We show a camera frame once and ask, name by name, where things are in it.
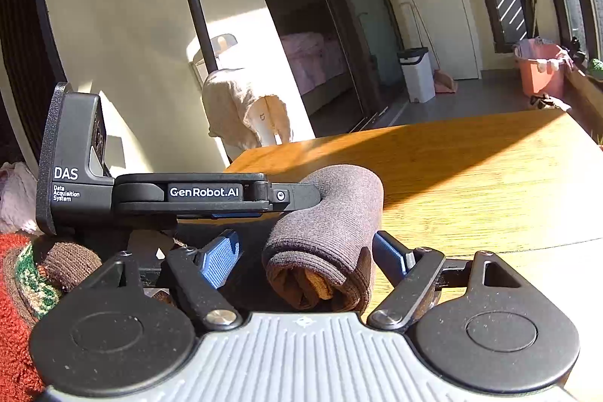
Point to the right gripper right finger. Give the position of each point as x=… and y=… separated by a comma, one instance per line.
x=477, y=323

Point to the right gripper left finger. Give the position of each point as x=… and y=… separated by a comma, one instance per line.
x=108, y=338

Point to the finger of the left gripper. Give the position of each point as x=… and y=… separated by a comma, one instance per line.
x=209, y=194

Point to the dark knitted garment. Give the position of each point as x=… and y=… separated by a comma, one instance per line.
x=321, y=257

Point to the beige cloth on chair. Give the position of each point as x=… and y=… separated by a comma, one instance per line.
x=243, y=111

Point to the pink bed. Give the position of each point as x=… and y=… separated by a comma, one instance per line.
x=317, y=62

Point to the pair of slippers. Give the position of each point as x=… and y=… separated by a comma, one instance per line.
x=546, y=101

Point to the white trash bin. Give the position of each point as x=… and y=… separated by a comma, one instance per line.
x=416, y=67

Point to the pink plastic bucket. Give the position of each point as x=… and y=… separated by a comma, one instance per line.
x=543, y=66

